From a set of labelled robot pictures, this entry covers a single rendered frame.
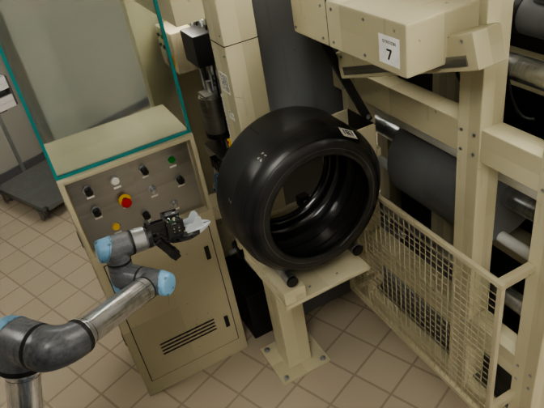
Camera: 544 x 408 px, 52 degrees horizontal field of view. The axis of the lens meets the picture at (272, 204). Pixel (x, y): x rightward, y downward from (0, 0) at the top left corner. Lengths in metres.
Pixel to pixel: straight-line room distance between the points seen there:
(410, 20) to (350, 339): 1.88
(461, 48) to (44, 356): 1.29
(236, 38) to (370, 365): 1.71
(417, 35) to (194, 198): 1.30
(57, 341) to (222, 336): 1.54
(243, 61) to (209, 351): 1.55
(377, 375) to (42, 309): 2.07
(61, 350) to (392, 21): 1.16
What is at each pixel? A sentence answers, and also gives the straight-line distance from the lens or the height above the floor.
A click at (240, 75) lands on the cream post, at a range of 2.00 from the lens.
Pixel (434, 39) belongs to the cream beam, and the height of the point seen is 1.72.
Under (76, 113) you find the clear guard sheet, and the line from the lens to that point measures 2.17.
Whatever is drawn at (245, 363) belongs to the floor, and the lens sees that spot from 2.99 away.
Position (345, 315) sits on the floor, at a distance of 3.13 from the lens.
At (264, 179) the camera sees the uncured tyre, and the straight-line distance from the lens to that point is 1.74.
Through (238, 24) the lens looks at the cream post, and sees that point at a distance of 1.96.
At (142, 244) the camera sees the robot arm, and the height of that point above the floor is 1.26.
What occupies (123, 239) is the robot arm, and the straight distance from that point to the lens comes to 1.75.
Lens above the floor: 2.26
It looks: 34 degrees down
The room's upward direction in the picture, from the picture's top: 10 degrees counter-clockwise
